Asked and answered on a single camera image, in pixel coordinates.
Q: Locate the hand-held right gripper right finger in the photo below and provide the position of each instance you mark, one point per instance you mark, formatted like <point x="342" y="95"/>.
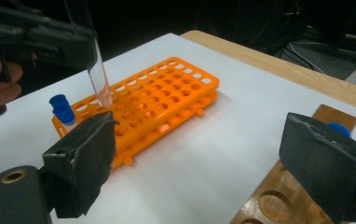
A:
<point x="331" y="168"/>

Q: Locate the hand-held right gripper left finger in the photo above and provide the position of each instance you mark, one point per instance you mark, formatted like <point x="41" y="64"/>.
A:
<point x="82" y="161"/>

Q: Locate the blue capped test tube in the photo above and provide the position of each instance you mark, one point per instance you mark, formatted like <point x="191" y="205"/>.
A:
<point x="340" y="129"/>
<point x="64" y="114"/>
<point x="57" y="100"/>
<point x="101" y="84"/>

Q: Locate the wooden tube rack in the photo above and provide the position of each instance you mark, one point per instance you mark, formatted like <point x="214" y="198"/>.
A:
<point x="275" y="205"/>

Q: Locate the orange plastic tube rack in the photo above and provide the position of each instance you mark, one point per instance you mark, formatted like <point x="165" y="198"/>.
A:
<point x="163" y="99"/>

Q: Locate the white board mat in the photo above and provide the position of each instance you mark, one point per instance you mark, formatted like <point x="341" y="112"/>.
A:
<point x="203" y="161"/>

